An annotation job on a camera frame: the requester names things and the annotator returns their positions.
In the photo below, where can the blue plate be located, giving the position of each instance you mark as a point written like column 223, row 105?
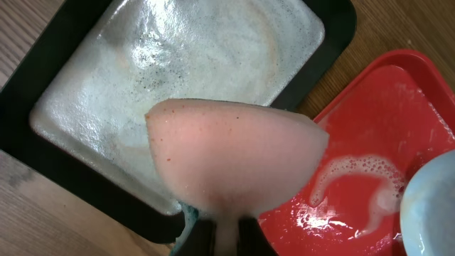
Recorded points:
column 427, row 209

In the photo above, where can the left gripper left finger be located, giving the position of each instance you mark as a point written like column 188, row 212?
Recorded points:
column 197, row 239

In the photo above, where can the red plastic tray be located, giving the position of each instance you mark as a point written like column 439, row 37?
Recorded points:
column 397, row 115

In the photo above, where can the black tub of soapy water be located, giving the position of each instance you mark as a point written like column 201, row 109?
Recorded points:
column 74, row 108

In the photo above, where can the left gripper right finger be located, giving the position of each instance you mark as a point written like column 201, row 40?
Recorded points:
column 252, row 241

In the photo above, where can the pink sponge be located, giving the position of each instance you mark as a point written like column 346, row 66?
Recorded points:
column 231, row 160

